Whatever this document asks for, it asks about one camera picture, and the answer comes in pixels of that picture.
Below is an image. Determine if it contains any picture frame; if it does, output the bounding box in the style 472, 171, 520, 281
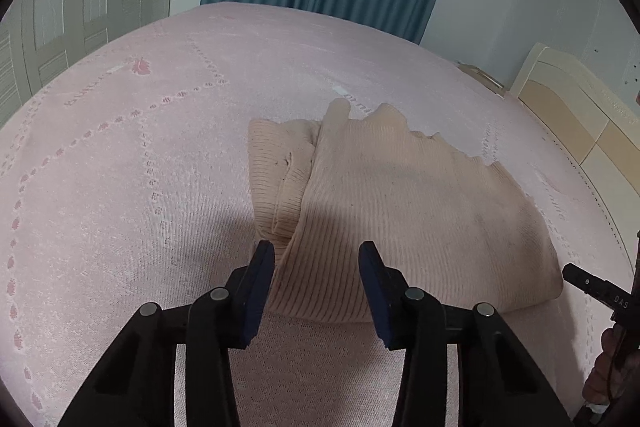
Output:
457, 61, 506, 95

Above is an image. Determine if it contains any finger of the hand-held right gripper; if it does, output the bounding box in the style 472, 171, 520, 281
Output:
561, 263, 608, 303

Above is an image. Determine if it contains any cream wooden headboard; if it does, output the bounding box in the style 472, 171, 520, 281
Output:
507, 42, 640, 258

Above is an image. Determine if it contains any pink knit sweater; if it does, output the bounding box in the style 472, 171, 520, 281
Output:
247, 98, 565, 324

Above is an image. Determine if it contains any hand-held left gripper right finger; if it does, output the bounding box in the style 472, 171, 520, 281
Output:
359, 241, 576, 427

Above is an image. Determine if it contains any bed with pink sheet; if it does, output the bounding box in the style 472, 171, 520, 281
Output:
0, 2, 640, 427

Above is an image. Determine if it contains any person's right hand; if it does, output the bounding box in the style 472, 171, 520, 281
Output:
582, 327, 631, 413

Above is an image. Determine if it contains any white wardrobe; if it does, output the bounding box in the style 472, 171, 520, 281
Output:
0, 0, 188, 128

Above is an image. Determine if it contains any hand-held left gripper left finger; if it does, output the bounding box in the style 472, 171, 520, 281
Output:
57, 241, 276, 427

